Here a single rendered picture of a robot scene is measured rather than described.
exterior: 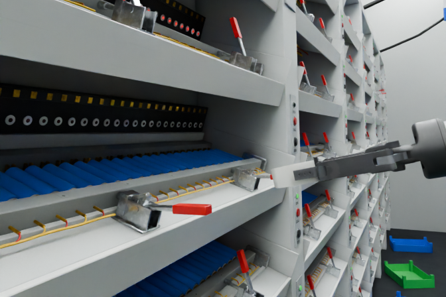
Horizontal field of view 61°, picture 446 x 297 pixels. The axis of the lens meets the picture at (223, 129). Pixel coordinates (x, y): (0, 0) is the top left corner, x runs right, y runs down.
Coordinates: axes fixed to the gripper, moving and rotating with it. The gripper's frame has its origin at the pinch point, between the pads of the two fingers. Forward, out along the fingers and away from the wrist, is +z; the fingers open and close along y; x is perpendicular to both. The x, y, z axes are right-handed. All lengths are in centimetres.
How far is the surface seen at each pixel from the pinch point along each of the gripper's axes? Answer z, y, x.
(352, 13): -4, 156, 71
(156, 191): 11.1, -20.1, 1.9
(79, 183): 14.0, -28.4, 4.3
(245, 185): 8.5, -1.1, -0.2
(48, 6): 3.4, -38.2, 16.1
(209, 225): 7.7, -15.6, -3.4
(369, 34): -7, 226, 76
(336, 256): 18, 86, -36
